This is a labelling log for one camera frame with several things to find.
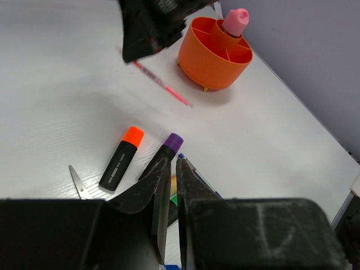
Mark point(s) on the purple cap highlighter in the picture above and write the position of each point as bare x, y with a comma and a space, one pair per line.
167, 150

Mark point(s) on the yellow cap translucent highlighter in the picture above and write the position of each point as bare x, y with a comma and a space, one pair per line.
173, 188

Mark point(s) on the pink gel pen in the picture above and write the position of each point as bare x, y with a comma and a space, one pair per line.
161, 84

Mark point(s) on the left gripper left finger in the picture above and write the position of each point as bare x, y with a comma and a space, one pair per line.
142, 218

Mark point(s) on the green cap highlighter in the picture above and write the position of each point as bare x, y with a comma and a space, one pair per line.
173, 210

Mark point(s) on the black handled scissors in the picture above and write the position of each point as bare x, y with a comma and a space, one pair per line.
80, 187

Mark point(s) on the orange cap highlighter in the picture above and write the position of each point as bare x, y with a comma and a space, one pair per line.
121, 159

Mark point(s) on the blue grip ballpoint pen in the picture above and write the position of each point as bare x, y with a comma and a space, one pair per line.
198, 174

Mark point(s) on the blue cap glue bottle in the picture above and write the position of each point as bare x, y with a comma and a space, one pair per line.
169, 267

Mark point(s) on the orange round organizer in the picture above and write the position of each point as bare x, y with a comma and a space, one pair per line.
211, 57

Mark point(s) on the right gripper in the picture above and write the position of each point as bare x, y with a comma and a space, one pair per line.
151, 26

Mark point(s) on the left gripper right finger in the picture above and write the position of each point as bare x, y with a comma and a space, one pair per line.
189, 188

